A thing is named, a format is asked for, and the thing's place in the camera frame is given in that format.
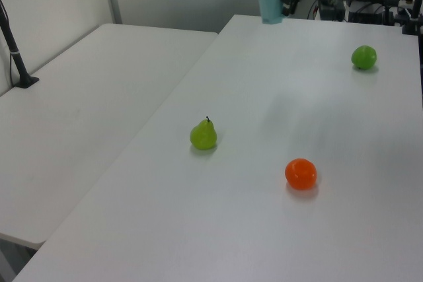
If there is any green toy pear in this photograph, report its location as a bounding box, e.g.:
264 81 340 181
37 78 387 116
189 116 218 151

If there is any orange toy tangerine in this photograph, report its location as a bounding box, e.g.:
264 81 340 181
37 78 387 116
284 158 318 191

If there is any black equipment pile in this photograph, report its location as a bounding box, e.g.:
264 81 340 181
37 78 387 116
345 0 395 26

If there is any light blue hexagonal mug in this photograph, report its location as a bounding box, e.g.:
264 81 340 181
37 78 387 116
256 0 288 26

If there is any black camera pole with base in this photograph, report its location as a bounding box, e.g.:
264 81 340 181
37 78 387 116
0 0 40 89

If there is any black electronics box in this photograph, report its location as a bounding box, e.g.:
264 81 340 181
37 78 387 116
317 0 345 21

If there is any black clamp camera mount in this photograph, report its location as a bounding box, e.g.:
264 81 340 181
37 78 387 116
401 0 423 35

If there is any white side table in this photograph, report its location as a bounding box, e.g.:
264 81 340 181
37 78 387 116
0 23 219 250

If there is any green toy apple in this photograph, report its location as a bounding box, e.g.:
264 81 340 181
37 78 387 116
350 44 378 71

